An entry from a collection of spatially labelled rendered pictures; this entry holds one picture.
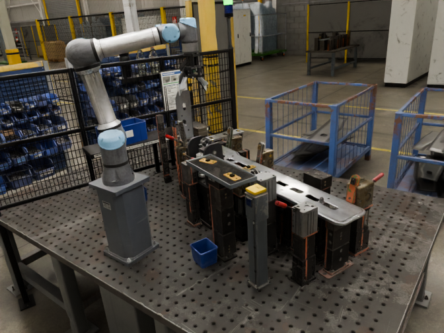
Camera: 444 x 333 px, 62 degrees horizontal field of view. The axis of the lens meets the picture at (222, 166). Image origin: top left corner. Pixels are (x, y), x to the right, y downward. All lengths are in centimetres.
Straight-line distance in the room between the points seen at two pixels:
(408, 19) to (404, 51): 68
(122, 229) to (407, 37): 849
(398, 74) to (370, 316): 839
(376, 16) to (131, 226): 1270
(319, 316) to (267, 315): 20
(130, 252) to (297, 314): 84
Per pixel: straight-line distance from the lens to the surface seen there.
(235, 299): 163
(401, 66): 965
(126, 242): 186
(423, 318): 274
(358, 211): 166
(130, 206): 179
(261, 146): 214
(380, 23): 1386
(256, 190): 143
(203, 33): 304
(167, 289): 172
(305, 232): 154
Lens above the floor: 179
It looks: 22 degrees down
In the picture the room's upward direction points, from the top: 4 degrees counter-clockwise
